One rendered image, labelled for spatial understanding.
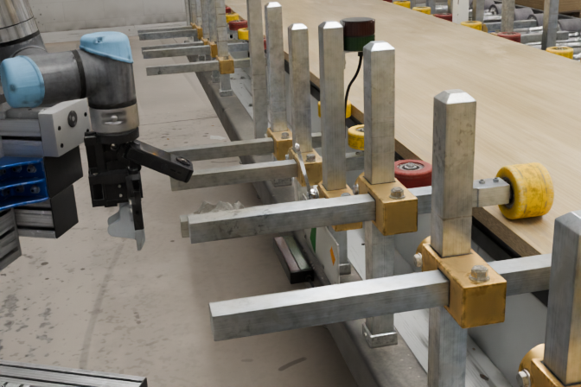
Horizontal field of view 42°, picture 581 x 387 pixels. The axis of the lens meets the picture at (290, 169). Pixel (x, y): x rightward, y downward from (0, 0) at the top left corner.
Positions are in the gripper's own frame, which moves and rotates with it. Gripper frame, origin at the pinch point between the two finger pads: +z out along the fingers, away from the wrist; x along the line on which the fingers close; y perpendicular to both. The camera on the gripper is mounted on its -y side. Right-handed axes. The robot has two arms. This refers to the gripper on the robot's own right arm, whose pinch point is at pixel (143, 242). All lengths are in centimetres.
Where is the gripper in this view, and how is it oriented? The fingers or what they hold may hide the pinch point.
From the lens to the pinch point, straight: 130.3
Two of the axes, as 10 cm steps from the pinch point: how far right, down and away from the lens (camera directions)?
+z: 0.4, 9.4, 3.3
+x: 2.2, 3.1, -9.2
